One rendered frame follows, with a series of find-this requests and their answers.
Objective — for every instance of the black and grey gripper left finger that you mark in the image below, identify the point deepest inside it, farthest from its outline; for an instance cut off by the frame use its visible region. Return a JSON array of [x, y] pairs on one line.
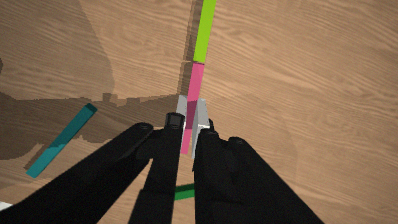
[[86, 191]]

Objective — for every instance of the turquoise rod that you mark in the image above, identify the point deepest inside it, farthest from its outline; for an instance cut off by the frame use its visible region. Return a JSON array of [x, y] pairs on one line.
[[62, 140]]

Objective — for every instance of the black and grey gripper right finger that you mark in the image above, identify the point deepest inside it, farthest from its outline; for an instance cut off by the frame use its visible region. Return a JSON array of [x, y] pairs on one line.
[[218, 184]]

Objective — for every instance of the pink rod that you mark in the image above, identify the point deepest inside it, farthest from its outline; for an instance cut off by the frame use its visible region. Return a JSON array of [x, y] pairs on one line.
[[192, 97]]

